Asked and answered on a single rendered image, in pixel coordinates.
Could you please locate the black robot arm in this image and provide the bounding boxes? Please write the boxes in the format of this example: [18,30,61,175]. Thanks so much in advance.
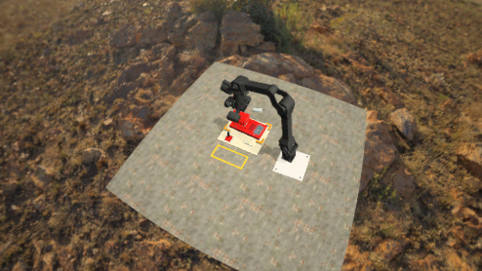
[221,75,299,163]

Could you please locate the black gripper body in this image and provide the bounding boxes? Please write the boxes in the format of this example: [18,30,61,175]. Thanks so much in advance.
[226,96,251,123]

